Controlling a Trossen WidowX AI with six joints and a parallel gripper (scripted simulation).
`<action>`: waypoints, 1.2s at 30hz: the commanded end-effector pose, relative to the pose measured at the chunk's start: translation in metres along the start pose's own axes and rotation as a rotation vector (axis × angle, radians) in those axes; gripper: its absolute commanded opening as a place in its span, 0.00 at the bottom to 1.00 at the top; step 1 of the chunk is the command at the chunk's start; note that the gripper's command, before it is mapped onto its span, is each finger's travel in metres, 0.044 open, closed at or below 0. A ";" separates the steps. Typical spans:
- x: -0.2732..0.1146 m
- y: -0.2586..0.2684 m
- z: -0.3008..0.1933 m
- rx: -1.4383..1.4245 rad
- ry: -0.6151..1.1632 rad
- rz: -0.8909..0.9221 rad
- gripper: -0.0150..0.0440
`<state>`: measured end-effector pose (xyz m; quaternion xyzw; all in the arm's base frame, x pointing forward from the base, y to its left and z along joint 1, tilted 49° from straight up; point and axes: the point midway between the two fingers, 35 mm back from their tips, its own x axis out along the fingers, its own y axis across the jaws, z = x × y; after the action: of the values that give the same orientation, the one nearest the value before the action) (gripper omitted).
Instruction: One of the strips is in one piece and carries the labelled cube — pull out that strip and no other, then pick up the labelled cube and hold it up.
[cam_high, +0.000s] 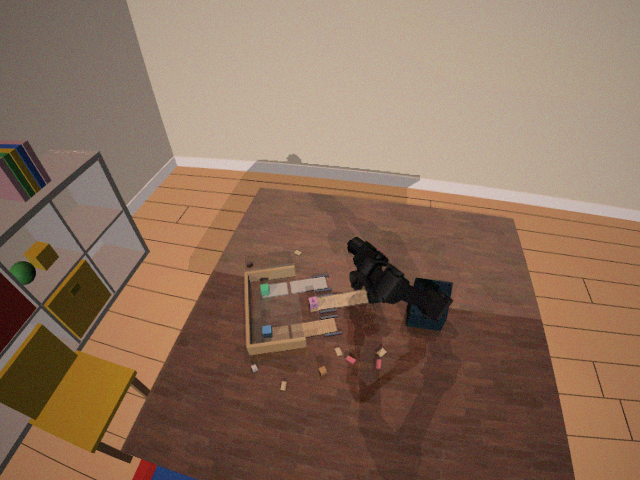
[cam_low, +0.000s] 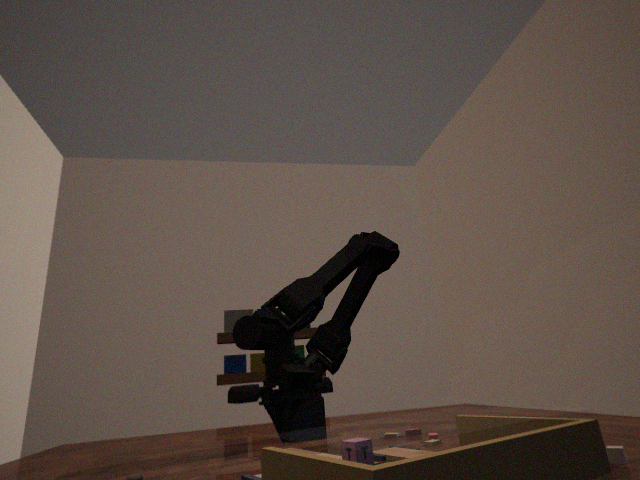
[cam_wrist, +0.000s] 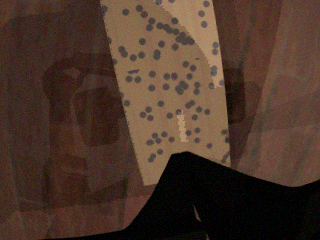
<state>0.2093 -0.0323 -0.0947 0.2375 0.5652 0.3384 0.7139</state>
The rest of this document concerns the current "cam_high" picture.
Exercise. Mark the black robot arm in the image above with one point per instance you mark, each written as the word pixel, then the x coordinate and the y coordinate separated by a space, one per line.
pixel 391 287

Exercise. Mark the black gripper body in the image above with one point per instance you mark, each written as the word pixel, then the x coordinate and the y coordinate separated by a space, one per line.
pixel 374 277

